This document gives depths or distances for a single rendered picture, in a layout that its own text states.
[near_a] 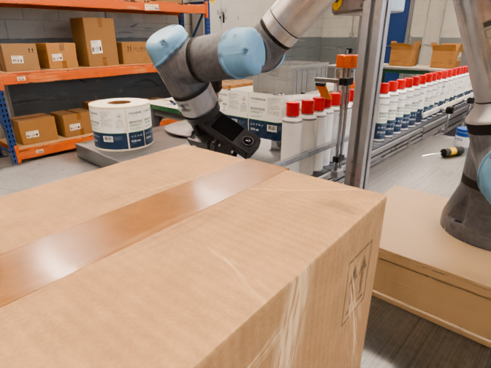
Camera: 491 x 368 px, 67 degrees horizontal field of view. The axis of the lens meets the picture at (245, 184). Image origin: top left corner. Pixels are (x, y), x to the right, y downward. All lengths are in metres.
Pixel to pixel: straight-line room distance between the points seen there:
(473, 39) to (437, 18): 8.15
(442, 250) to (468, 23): 0.33
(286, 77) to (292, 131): 2.04
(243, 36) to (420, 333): 0.51
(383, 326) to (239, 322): 0.47
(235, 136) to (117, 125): 0.64
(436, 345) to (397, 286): 0.10
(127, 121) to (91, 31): 3.40
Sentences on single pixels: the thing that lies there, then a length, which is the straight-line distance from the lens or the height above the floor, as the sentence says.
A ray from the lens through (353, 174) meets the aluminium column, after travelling 0.98.
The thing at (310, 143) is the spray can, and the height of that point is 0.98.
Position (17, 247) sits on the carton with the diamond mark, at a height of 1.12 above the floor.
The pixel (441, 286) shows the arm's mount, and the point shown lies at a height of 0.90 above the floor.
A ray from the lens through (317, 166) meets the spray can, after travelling 1.05.
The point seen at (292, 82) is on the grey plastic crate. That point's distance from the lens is 2.94.
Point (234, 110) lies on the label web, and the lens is 1.29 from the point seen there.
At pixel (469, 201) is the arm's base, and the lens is 0.70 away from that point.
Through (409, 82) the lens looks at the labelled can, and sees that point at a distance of 1.60.
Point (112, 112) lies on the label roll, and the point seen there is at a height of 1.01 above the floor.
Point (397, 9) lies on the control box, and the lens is 0.96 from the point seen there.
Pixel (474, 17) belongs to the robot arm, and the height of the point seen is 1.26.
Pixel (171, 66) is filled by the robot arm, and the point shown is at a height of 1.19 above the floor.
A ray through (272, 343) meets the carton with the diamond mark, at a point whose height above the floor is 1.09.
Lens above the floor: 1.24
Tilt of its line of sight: 22 degrees down
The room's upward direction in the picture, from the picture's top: straight up
